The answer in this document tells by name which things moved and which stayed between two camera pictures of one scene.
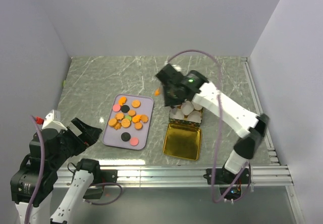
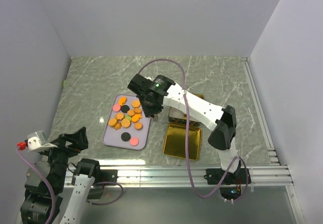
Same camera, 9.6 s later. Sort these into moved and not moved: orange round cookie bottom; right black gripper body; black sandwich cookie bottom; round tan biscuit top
Moved: right black gripper body
Not moved: black sandwich cookie bottom; round tan biscuit top; orange round cookie bottom
